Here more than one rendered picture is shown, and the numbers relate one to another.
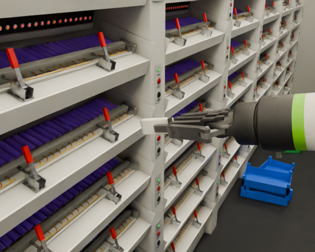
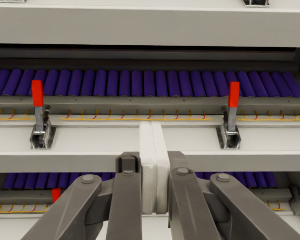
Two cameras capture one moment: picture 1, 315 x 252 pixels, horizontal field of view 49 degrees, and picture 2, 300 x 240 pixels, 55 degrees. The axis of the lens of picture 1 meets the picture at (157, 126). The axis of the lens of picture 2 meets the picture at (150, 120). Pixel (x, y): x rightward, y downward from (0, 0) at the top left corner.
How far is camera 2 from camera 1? 0.61 m
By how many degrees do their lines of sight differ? 54
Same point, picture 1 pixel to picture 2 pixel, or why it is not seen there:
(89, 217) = (154, 225)
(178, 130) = (49, 226)
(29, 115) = (16, 31)
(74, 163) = (125, 143)
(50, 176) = (75, 140)
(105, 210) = not seen: hidden behind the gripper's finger
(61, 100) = (92, 27)
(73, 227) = not seen: hidden behind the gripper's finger
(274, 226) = not seen: outside the picture
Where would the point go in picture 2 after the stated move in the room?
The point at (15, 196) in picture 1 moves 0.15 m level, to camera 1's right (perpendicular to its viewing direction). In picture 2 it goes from (11, 138) to (30, 207)
